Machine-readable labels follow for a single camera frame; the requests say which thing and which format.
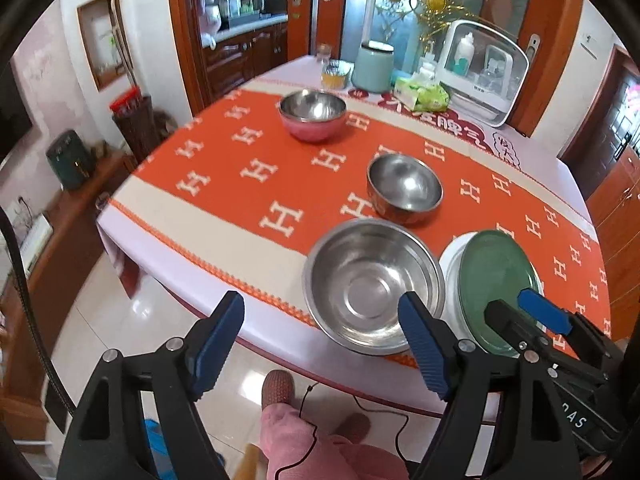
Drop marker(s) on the green tissue pack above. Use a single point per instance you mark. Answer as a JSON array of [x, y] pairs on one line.
[[416, 96]]

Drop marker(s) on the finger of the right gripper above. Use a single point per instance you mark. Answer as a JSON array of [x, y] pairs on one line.
[[545, 307], [525, 337]]

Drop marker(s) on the white round plate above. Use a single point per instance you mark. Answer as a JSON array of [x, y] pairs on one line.
[[450, 262]]

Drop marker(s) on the small yellow tin jar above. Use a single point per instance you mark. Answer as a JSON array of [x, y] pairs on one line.
[[335, 74]]

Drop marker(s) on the mint green canister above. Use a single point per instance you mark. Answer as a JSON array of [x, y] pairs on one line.
[[373, 67]]

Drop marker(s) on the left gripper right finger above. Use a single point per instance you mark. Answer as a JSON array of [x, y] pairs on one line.
[[532, 438]]

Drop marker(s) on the white cosmetic storage box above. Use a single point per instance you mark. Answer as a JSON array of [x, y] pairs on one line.
[[483, 71]]

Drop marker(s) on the small steel bowl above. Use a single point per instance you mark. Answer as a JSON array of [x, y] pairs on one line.
[[403, 189]]

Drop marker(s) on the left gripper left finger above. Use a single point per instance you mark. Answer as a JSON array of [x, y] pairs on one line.
[[107, 438]]

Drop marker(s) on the pink steel bowl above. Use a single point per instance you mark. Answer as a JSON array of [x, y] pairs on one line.
[[313, 116]]

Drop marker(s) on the dark green air fryer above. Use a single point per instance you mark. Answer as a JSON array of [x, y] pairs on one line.
[[70, 160]]

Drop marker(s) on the wooden cabinet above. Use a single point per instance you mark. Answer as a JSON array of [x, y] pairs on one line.
[[615, 212]]

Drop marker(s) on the large steel bowl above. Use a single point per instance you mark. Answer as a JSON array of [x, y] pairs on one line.
[[354, 277]]

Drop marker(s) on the green round plate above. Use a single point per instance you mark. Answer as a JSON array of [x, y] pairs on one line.
[[493, 266]]

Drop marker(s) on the pink trouser leg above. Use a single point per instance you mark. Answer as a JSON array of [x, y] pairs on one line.
[[296, 449]]

